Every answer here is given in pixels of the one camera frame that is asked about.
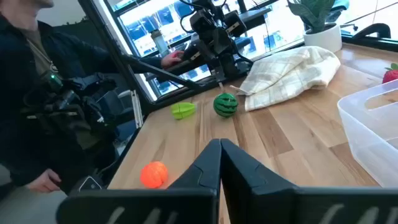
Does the white plaid kitchen towel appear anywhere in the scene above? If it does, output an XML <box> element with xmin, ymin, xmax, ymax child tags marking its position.
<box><xmin>229</xmin><ymin>45</ymin><xmax>341</xmax><ymax>112</ymax></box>

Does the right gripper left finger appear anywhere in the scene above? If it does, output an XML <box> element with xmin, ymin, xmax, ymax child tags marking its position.
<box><xmin>57</xmin><ymin>138</ymin><xmax>223</xmax><ymax>224</ymax></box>

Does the clear plastic container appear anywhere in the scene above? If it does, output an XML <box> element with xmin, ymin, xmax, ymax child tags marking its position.
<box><xmin>337</xmin><ymin>79</ymin><xmax>398</xmax><ymax>189</ymax></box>

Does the person's hand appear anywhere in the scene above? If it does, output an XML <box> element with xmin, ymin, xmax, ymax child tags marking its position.
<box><xmin>26</xmin><ymin>169</ymin><xmax>63</xmax><ymax>194</ymax></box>
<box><xmin>160</xmin><ymin>50</ymin><xmax>185</xmax><ymax>70</ymax></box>

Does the person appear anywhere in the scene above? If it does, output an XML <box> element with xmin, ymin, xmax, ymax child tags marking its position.
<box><xmin>0</xmin><ymin>0</ymin><xmax>164</xmax><ymax>202</ymax></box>

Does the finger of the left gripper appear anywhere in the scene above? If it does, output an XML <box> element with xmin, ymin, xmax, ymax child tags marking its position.
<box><xmin>213</xmin><ymin>60</ymin><xmax>226</xmax><ymax>91</ymax></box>
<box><xmin>231</xmin><ymin>57</ymin><xmax>253</xmax><ymax>75</ymax></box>

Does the water bottle with grey cap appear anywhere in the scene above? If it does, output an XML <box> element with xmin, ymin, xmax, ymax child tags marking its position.
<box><xmin>150</xmin><ymin>29</ymin><xmax>171</xmax><ymax>58</ymax></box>

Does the red toy strawberry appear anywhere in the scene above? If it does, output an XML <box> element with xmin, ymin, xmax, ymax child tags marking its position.
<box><xmin>382</xmin><ymin>63</ymin><xmax>398</xmax><ymax>84</ymax></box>

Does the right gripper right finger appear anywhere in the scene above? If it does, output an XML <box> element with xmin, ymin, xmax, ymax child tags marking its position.
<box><xmin>220</xmin><ymin>138</ymin><xmax>398</xmax><ymax>224</ymax></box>

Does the orange ribbed toy fruit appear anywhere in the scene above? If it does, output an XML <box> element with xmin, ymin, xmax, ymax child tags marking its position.
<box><xmin>139</xmin><ymin>161</ymin><xmax>169</xmax><ymax>189</ymax></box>

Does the white bracket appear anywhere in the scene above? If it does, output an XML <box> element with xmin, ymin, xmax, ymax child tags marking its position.
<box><xmin>130</xmin><ymin>89</ymin><xmax>144</xmax><ymax>129</ymax></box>

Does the green striped toy watermelon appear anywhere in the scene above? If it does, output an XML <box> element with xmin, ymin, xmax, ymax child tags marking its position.
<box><xmin>213</xmin><ymin>92</ymin><xmax>239</xmax><ymax>118</ymax></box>

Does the black frame handle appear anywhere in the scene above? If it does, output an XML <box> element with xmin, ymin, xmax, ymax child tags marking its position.
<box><xmin>352</xmin><ymin>23</ymin><xmax>392</xmax><ymax>40</ymax></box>

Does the light green toy starfruit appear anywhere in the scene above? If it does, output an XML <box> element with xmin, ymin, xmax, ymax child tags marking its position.
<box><xmin>170</xmin><ymin>101</ymin><xmax>197</xmax><ymax>121</ymax></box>

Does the black smartphone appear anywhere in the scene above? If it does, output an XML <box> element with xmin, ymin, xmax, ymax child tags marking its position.
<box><xmin>77</xmin><ymin>175</ymin><xmax>103</xmax><ymax>192</ymax></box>

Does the snake plant in white pot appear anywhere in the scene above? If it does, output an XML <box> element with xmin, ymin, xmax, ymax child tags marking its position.
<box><xmin>286</xmin><ymin>0</ymin><xmax>343</xmax><ymax>54</ymax></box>

